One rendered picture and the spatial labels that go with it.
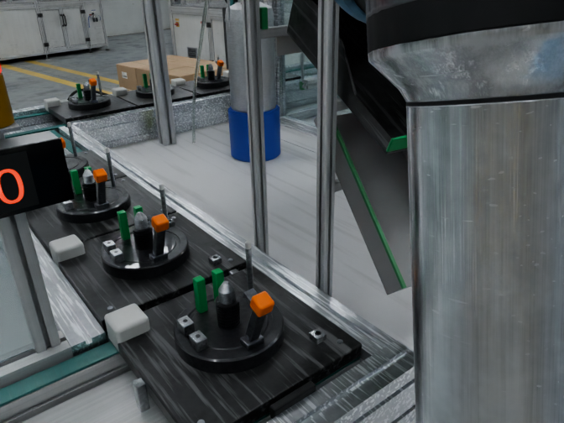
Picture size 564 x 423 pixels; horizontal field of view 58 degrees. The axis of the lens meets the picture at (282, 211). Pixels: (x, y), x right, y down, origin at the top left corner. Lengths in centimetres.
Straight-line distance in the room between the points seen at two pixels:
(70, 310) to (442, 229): 67
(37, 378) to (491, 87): 64
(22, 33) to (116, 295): 915
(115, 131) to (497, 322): 165
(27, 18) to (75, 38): 86
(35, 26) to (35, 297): 930
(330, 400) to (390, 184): 34
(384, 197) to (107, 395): 46
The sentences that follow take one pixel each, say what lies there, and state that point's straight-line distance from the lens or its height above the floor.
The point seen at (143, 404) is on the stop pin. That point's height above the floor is 94.
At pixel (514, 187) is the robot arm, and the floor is 133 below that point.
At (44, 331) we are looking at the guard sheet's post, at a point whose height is 98.
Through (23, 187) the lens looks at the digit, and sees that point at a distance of 59.
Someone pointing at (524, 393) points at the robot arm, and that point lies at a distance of 22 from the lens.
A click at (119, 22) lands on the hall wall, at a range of 1274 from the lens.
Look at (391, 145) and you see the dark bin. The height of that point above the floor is 120.
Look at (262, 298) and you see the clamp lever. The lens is 57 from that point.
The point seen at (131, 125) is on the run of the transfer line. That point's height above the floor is 92.
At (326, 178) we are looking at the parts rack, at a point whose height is 113.
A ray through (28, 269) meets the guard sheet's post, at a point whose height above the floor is 108.
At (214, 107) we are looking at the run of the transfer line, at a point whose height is 93.
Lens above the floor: 140
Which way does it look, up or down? 26 degrees down
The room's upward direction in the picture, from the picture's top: 1 degrees counter-clockwise
